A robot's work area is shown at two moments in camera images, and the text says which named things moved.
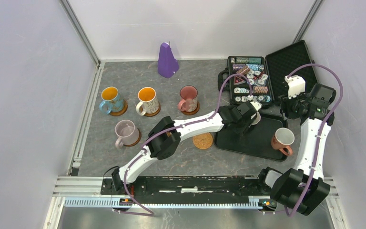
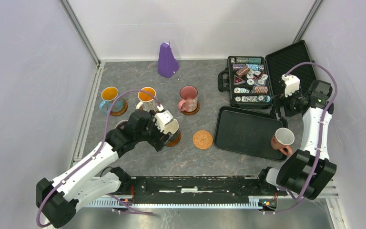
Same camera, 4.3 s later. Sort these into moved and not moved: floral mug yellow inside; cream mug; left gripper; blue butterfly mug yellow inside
Moved: left gripper; cream mug
Not moved: blue butterfly mug yellow inside; floral mug yellow inside
